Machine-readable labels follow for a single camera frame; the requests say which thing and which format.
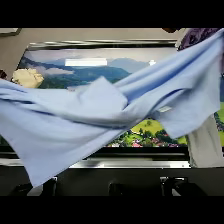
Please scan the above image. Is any light blue long-sleeved shirt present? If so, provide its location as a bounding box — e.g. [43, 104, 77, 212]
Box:
[0, 28, 224, 188]

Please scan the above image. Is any pale yellow garment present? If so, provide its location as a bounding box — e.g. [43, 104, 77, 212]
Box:
[11, 67, 45, 90]

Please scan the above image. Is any white garment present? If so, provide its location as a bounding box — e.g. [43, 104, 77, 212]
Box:
[185, 113, 224, 169]

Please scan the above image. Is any purple patterned garment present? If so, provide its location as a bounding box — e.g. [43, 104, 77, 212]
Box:
[177, 28, 222, 52]

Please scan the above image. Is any silver frame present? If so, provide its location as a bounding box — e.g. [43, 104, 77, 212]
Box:
[0, 157, 193, 197]

